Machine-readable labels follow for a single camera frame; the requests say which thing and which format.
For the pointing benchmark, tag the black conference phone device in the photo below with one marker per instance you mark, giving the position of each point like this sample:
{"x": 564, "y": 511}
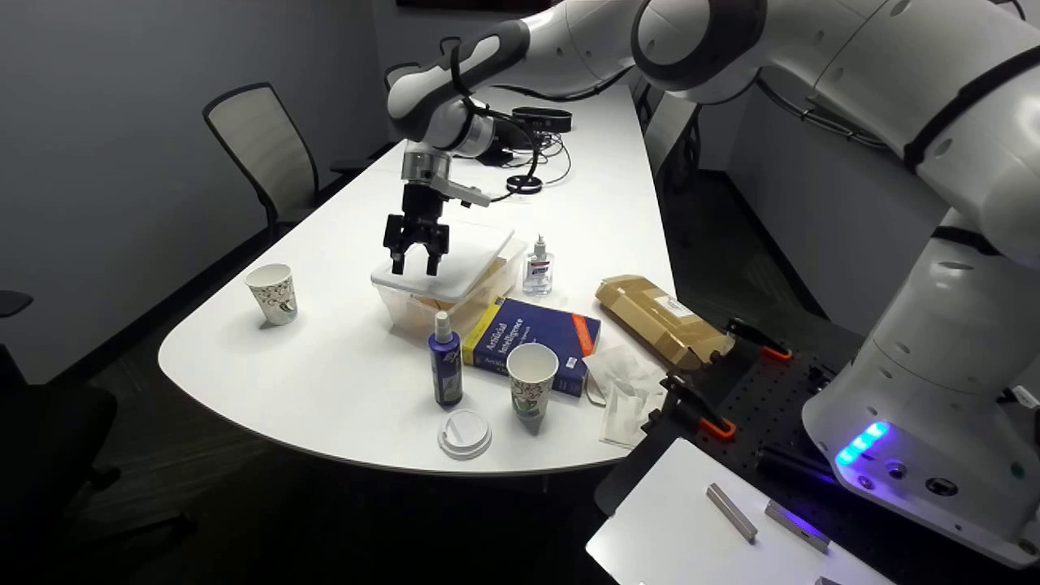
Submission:
{"x": 524, "y": 127}

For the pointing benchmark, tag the patterned paper cup far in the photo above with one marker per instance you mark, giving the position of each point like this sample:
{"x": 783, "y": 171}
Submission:
{"x": 276, "y": 290}

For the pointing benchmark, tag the black orange clamp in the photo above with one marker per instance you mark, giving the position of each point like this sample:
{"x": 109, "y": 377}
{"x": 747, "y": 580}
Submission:
{"x": 763, "y": 339}
{"x": 691, "y": 404}

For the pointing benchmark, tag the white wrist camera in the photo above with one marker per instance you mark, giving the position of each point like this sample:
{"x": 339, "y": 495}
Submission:
{"x": 432, "y": 168}

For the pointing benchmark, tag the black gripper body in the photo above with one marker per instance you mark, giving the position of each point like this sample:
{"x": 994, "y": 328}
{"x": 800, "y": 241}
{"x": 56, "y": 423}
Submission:
{"x": 418, "y": 223}

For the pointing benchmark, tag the grey marker pen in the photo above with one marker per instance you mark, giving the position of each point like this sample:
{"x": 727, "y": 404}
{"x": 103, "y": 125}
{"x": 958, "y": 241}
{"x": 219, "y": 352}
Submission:
{"x": 733, "y": 515}

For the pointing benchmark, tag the round black speakerphone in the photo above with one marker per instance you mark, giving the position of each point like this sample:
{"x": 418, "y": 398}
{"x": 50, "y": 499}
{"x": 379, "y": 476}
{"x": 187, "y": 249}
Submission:
{"x": 524, "y": 186}

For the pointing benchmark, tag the white cup lid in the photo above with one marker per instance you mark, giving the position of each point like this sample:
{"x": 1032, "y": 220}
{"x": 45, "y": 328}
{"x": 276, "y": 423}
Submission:
{"x": 464, "y": 437}

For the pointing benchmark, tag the brown cardboard package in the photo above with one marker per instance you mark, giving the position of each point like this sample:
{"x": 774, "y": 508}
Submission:
{"x": 679, "y": 335}

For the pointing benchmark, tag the patterned paper cup near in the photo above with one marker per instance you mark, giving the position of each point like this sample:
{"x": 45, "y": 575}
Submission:
{"x": 531, "y": 372}

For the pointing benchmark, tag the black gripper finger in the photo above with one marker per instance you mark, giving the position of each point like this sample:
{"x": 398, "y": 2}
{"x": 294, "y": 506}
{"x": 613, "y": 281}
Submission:
{"x": 398, "y": 260}
{"x": 434, "y": 257}

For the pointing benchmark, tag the white lunchbox lid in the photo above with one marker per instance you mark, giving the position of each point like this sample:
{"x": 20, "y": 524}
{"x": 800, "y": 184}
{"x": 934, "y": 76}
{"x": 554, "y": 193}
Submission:
{"x": 475, "y": 260}

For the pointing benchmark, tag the clear plastic lunchbox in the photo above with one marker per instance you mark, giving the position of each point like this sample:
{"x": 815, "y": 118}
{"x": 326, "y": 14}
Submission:
{"x": 414, "y": 316}

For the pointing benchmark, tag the patterned paper cup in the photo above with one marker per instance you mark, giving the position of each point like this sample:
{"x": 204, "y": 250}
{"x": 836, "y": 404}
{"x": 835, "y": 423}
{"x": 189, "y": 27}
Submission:
{"x": 531, "y": 372}
{"x": 276, "y": 290}

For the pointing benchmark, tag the blue spray bottle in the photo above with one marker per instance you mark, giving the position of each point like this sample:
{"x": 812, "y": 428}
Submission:
{"x": 446, "y": 362}

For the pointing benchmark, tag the white paper sheet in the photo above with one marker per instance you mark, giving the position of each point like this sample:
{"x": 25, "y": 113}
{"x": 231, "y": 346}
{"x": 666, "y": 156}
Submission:
{"x": 672, "y": 534}

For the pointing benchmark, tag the clear sanitizer bottle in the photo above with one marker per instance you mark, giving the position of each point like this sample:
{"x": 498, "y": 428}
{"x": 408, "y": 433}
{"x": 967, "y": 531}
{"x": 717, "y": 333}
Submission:
{"x": 538, "y": 276}

